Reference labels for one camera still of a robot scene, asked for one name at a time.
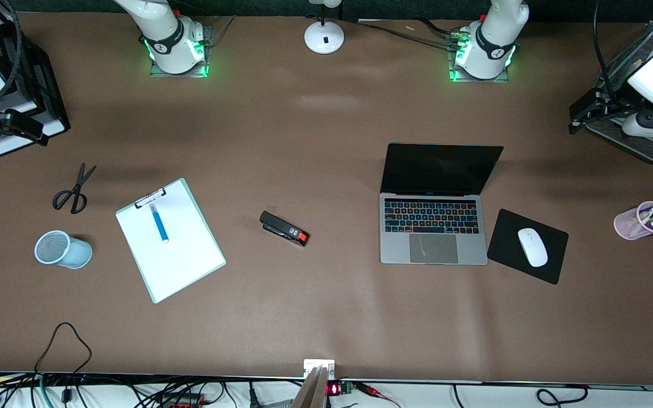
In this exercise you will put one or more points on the blue marker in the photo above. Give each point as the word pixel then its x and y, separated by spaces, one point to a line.
pixel 159 224

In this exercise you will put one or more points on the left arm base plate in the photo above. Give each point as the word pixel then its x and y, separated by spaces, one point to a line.
pixel 457 78

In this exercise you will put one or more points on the black stapler red tip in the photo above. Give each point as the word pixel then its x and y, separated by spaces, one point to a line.
pixel 281 226

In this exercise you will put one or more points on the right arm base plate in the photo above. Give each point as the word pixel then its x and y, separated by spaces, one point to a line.
pixel 156 71

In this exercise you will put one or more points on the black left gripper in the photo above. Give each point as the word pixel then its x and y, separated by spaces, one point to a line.
pixel 609 97

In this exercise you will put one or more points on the black mouse pad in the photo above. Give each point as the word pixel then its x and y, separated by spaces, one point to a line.
pixel 505 243

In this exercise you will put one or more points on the white lamp base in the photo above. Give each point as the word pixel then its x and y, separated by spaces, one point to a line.
pixel 324 37

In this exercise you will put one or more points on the white computer mouse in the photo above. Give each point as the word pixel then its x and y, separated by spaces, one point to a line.
pixel 532 247

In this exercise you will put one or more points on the black stacked paper tray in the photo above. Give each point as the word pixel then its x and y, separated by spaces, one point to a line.
pixel 49 96

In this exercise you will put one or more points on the brown camera post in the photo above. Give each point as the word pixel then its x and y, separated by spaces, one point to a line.
pixel 312 391

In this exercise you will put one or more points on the orange black connector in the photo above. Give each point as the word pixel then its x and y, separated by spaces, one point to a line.
pixel 182 399

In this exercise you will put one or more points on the pink mesh pen cup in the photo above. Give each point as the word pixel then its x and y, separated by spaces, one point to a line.
pixel 627 224

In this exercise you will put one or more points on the red LED display board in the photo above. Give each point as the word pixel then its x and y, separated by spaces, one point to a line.
pixel 335 389

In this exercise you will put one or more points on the silver laptop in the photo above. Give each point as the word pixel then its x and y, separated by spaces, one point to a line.
pixel 434 249

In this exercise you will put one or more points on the white clipboard teal edge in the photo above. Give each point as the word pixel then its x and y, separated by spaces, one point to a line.
pixel 179 266

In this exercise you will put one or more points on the clear acrylic bracket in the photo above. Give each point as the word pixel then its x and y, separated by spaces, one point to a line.
pixel 219 31

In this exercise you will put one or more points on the light blue mesh cup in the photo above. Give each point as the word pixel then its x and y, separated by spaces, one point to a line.
pixel 77 254

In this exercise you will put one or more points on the white paper sheet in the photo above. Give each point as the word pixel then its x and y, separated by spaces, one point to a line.
pixel 26 146

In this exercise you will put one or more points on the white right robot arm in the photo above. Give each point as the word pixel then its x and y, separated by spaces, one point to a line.
pixel 173 45

